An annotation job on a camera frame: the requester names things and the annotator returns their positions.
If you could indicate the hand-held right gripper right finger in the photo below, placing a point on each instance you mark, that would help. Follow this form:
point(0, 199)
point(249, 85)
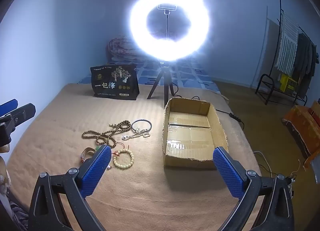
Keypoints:
point(228, 173)

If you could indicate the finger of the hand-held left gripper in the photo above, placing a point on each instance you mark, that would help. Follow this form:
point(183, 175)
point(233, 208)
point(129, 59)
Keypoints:
point(8, 104)
point(23, 112)

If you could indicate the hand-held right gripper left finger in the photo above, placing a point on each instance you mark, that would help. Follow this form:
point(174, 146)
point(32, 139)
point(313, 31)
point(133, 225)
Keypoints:
point(97, 171)

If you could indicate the cardboard box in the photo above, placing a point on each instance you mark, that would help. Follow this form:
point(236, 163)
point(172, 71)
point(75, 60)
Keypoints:
point(190, 138)

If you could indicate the person's left hand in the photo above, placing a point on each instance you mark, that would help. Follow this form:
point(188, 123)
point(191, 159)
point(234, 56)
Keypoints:
point(3, 171)

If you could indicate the beige blanket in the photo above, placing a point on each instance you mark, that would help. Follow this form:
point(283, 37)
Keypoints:
point(140, 201)

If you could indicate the power strip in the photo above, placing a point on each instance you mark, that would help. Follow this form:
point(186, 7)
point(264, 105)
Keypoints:
point(291, 180)

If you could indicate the metal bangle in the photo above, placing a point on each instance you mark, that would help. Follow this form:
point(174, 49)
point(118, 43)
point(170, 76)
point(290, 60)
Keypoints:
point(141, 120)

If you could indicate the patterned dark cloth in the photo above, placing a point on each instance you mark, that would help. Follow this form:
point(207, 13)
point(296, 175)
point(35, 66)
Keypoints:
point(13, 212)

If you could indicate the orange gift boxes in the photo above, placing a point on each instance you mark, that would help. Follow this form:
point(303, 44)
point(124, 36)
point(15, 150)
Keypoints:
point(300, 128)

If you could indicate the black printed bag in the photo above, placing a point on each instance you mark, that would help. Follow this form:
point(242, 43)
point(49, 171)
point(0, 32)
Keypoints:
point(115, 83)

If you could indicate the black clothes rack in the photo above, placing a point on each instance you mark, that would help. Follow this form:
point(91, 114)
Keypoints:
point(265, 88)

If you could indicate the blue checkered bedsheet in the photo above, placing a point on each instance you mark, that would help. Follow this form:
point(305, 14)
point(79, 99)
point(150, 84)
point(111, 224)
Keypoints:
point(190, 73)

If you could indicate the yellow box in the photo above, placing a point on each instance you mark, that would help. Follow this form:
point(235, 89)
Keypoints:
point(287, 83)

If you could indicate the black tripod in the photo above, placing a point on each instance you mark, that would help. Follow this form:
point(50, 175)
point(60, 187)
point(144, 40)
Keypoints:
point(163, 80)

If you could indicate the folded floral quilt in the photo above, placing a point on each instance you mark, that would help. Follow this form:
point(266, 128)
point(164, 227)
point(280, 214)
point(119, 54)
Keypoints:
point(120, 48)

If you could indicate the dark hanging clothing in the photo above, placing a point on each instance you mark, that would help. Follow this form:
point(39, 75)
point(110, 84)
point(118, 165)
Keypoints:
point(303, 63)

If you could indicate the striped towel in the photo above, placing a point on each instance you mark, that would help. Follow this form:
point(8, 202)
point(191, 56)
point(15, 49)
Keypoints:
point(287, 45)

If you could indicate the phone holder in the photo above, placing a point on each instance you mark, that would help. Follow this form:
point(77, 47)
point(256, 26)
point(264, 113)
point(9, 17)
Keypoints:
point(166, 8)

